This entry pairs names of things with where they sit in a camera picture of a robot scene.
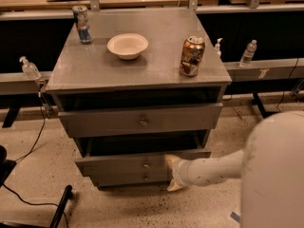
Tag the blue tape floor mark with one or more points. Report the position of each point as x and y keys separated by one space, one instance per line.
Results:
x=235 y=217

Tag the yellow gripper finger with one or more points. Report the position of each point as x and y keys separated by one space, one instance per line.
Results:
x=174 y=185
x=171 y=160

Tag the small white pump bottle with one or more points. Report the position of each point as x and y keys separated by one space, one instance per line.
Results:
x=217 y=47

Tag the grey metal rail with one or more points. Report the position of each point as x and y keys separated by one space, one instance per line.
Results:
x=261 y=76

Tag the black stand leg left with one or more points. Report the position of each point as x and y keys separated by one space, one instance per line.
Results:
x=67 y=195

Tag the grey drawer cabinet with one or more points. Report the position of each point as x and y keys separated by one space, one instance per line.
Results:
x=90 y=77

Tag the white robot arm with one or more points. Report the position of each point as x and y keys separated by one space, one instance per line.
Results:
x=271 y=169

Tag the clear water bottle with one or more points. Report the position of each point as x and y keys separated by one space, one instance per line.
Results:
x=248 y=54

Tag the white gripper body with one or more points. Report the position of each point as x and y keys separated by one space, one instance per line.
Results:
x=180 y=173

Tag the black wheeled table leg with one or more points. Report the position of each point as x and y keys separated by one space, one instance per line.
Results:
x=264 y=113

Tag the blue silver energy drink can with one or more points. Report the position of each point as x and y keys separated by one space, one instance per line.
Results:
x=80 y=14

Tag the left hand sanitizer bottle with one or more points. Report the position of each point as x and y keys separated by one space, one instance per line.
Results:
x=30 y=69

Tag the grey top drawer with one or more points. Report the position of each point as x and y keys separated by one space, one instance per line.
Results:
x=140 y=120

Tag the brown soda can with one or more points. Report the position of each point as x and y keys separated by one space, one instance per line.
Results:
x=191 y=56

